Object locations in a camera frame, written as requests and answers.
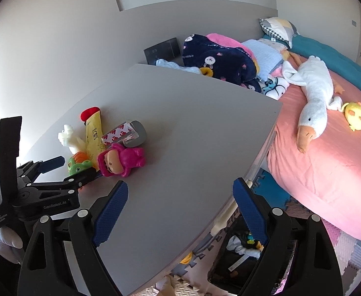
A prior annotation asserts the white cartoon printed cloth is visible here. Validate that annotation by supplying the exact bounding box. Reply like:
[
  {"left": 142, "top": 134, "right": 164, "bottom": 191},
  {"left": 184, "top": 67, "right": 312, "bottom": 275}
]
[{"left": 259, "top": 75, "right": 289, "bottom": 101}]

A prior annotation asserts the yellow chick plush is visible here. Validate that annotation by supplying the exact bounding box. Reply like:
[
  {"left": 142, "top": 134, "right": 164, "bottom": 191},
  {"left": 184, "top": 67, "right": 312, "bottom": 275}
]
[{"left": 341, "top": 102, "right": 361, "bottom": 132}]

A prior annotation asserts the white thermometer box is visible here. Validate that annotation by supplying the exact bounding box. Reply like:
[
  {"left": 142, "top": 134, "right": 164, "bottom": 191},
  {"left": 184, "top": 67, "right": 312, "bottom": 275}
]
[{"left": 228, "top": 254, "right": 256, "bottom": 272}]

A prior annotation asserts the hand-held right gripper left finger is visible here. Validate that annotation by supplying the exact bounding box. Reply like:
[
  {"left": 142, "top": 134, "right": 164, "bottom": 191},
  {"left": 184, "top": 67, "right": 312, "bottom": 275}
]
[{"left": 17, "top": 179, "right": 129, "bottom": 296}]

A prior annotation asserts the black bin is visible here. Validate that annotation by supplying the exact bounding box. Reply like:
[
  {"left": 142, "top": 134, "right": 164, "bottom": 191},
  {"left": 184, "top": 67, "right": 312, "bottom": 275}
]
[{"left": 208, "top": 222, "right": 292, "bottom": 296}]

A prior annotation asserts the light blue folded blanket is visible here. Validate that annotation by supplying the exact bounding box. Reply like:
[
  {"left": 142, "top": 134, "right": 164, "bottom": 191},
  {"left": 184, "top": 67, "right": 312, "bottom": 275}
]
[{"left": 241, "top": 39, "right": 284, "bottom": 81}]

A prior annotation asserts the teal cushion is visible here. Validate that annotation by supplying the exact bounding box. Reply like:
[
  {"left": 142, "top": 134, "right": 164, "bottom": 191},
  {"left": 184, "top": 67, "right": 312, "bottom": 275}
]
[{"left": 291, "top": 34, "right": 361, "bottom": 96}]

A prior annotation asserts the white goose plush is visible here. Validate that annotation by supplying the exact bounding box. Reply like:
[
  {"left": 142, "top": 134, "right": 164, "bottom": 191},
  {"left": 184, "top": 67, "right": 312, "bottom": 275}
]
[{"left": 282, "top": 55, "right": 344, "bottom": 154}]

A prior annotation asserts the person's left hand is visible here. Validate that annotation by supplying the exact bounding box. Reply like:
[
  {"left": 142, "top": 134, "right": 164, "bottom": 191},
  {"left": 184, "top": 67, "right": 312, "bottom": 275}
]
[{"left": 0, "top": 226, "right": 25, "bottom": 264}]

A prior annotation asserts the light blue cloth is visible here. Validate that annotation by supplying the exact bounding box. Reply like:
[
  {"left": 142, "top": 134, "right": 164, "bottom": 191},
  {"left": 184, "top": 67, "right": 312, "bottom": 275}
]
[{"left": 156, "top": 58, "right": 201, "bottom": 75}]

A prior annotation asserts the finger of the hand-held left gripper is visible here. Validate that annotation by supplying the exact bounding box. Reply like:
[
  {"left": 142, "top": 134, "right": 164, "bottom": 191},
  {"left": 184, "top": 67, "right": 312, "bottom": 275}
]
[
  {"left": 17, "top": 157, "right": 66, "bottom": 179},
  {"left": 26, "top": 167, "right": 98, "bottom": 196}
]

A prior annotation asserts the navy printed blanket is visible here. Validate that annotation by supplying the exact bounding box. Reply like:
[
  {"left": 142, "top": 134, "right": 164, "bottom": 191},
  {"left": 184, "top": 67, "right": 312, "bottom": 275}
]
[{"left": 182, "top": 33, "right": 262, "bottom": 93}]

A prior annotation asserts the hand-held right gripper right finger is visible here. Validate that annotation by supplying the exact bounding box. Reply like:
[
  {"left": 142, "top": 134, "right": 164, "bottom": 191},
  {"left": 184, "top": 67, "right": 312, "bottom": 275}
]
[{"left": 232, "top": 177, "right": 344, "bottom": 296}]

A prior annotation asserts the foam puzzle floor mat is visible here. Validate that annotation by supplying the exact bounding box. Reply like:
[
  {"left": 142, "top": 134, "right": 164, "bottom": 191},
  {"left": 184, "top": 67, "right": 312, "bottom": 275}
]
[{"left": 150, "top": 166, "right": 361, "bottom": 296}]

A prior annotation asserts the orange green toy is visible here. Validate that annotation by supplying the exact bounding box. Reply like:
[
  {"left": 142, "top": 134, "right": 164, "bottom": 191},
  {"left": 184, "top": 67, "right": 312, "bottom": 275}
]
[{"left": 67, "top": 151, "right": 97, "bottom": 188}]

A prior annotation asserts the white towel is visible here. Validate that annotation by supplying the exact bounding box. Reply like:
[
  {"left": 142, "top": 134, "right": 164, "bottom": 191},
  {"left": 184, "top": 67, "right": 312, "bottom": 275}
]
[{"left": 227, "top": 235, "right": 261, "bottom": 258}]

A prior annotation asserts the pink doll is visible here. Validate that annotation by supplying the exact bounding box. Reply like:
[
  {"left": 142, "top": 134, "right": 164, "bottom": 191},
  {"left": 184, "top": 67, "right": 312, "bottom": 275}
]
[{"left": 97, "top": 143, "right": 146, "bottom": 179}]

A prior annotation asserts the cream table leg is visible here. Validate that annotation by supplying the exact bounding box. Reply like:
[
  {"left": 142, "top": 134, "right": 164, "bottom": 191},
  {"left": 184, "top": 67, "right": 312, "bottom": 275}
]
[{"left": 210, "top": 179, "right": 255, "bottom": 236}]

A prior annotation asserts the pink fleece blanket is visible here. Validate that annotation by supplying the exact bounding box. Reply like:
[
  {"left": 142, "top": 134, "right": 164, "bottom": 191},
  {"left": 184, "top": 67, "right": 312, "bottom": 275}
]
[{"left": 206, "top": 33, "right": 259, "bottom": 71}]

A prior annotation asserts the checkered patchwork pillow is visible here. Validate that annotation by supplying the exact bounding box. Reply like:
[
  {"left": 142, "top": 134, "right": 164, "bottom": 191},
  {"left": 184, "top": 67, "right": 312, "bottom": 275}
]
[{"left": 259, "top": 17, "right": 299, "bottom": 49}]

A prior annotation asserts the yellow packet with red cap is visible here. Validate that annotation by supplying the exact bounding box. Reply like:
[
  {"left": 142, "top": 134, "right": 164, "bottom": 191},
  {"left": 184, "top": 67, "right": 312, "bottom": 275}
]
[{"left": 81, "top": 107, "right": 108, "bottom": 173}]

